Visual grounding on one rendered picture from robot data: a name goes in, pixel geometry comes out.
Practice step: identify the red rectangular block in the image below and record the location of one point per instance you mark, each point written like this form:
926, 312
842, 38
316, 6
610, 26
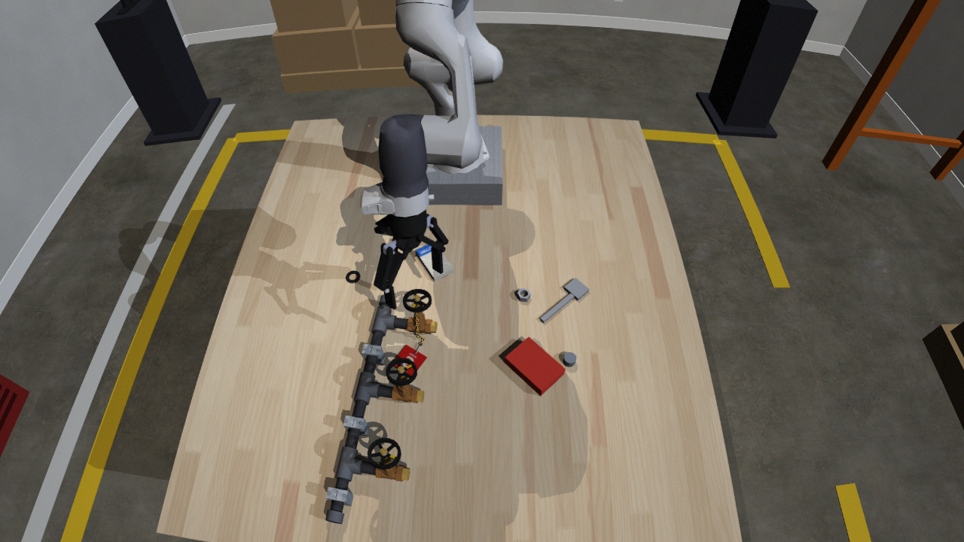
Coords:
534, 366

